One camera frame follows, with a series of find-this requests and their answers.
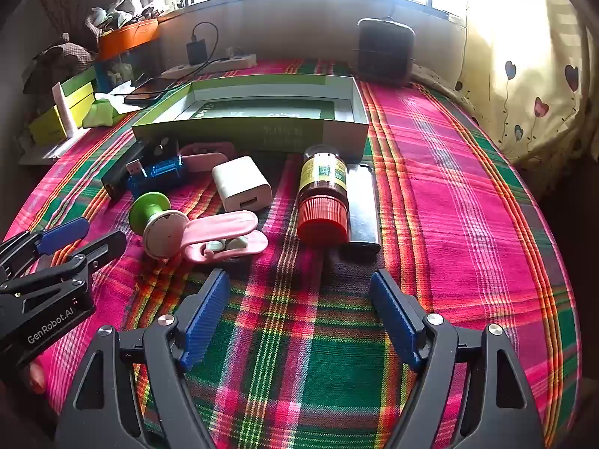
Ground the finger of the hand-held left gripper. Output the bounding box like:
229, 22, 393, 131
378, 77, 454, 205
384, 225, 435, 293
0, 216, 89, 278
0, 231, 127, 326

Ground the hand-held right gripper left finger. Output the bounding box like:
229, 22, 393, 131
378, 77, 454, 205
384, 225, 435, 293
56, 269, 232, 449

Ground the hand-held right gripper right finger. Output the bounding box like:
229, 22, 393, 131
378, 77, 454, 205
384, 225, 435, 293
370, 269, 546, 449

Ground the green and white spool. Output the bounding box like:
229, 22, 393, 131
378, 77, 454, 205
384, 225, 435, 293
128, 190, 189, 259

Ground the black rectangular device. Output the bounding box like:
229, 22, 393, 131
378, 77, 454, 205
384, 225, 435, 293
100, 143, 150, 199

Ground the blue usb device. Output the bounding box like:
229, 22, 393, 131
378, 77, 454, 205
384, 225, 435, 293
125, 154, 190, 199

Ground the pink plastic clip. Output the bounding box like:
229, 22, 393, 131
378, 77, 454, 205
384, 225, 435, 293
180, 210, 269, 263
179, 141, 235, 174

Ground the black lighter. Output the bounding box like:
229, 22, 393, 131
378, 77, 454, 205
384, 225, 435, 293
339, 163, 381, 257

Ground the white charger block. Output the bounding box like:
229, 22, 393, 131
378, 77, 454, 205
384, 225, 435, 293
212, 156, 273, 213

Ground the brown bottle with red cap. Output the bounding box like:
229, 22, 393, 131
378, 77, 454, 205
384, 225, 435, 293
296, 144, 351, 247

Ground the green cardboard box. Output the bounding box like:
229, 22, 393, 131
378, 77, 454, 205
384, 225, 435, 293
131, 74, 370, 162

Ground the person's left hand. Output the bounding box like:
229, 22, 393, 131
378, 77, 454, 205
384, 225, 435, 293
25, 360, 48, 394

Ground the white paper sheet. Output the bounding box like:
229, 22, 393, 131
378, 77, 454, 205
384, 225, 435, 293
19, 131, 89, 165

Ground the green and yellow box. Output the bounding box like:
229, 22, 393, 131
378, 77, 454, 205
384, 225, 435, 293
28, 68, 99, 146

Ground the pink green plaid blanket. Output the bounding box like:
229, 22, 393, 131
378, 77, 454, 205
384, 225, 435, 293
0, 58, 583, 449

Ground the light green tissue packet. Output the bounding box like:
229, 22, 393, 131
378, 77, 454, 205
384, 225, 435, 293
82, 92, 139, 128

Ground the white plastic stand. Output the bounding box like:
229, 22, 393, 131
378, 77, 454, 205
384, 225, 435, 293
54, 83, 78, 136

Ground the black smartphone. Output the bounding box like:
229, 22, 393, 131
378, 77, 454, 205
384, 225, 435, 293
124, 76, 181, 106

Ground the blue cardboard box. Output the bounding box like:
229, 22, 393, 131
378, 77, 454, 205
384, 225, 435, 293
95, 63, 115, 92

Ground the glass display case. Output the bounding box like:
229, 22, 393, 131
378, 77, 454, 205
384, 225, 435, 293
107, 47, 157, 87

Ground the brown checkered cloth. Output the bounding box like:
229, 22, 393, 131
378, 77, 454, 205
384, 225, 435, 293
23, 44, 94, 94

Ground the orange box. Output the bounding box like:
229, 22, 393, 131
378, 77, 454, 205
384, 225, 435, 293
97, 19, 160, 61

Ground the black power adapter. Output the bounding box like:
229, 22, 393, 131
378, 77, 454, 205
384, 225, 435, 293
186, 40, 210, 65

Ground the grey space heater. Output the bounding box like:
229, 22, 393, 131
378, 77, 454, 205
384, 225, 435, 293
356, 18, 416, 86

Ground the cream heart print curtain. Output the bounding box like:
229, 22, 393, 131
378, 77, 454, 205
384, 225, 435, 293
456, 0, 599, 169

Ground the black charging cable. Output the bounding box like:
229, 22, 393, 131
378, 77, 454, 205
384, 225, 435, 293
164, 22, 235, 87

